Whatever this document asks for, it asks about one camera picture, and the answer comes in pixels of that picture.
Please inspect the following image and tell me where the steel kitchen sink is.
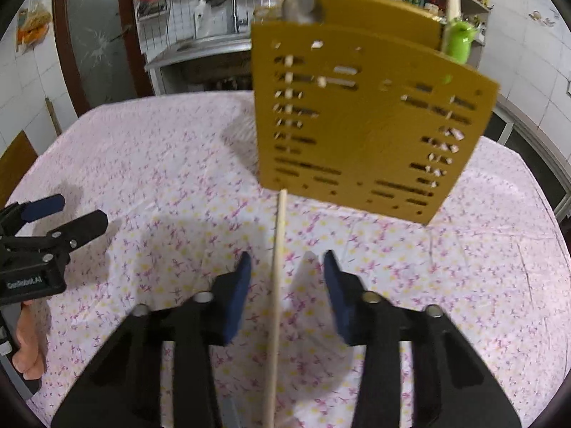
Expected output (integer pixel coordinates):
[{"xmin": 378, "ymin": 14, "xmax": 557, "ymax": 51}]
[{"xmin": 145, "ymin": 34, "xmax": 253, "ymax": 96}]

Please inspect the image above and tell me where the kitchen counter with cabinets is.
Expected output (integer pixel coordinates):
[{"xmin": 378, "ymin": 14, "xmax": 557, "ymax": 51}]
[{"xmin": 483, "ymin": 93, "xmax": 571, "ymax": 224}]

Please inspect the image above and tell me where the light blue utensil handle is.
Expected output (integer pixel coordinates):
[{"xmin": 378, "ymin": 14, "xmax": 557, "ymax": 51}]
[{"xmin": 219, "ymin": 396, "xmax": 242, "ymax": 428}]

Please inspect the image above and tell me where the green frog handle utensil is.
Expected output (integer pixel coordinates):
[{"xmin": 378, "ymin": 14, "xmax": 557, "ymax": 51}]
[{"xmin": 442, "ymin": 19, "xmax": 476, "ymax": 65}]

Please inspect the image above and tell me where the floral pink tablecloth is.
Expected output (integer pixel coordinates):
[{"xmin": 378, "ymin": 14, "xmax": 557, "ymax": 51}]
[{"xmin": 12, "ymin": 93, "xmax": 570, "ymax": 427}]

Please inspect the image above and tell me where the metal spoon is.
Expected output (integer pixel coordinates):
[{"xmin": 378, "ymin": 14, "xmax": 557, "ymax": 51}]
[{"xmin": 282, "ymin": 0, "xmax": 318, "ymax": 24}]

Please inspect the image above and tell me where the dark wooden glass door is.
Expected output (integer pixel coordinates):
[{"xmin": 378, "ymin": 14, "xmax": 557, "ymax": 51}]
[{"xmin": 52, "ymin": 0, "xmax": 154, "ymax": 116}]

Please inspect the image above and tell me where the corner wall shelf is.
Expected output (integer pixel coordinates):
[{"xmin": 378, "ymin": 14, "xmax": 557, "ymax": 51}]
[{"xmin": 401, "ymin": 0, "xmax": 491, "ymax": 68}]

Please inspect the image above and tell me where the chopstick on cloth front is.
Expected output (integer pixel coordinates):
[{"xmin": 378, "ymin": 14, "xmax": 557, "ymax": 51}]
[{"xmin": 262, "ymin": 189, "xmax": 287, "ymax": 428}]

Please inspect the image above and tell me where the yellow perforated utensil holder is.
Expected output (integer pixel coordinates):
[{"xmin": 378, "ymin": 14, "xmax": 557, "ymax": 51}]
[{"xmin": 251, "ymin": 0, "xmax": 499, "ymax": 225}]

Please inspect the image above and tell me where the person's left hand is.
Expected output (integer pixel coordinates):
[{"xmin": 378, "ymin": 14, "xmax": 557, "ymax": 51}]
[{"xmin": 12, "ymin": 300, "xmax": 45, "ymax": 381}]

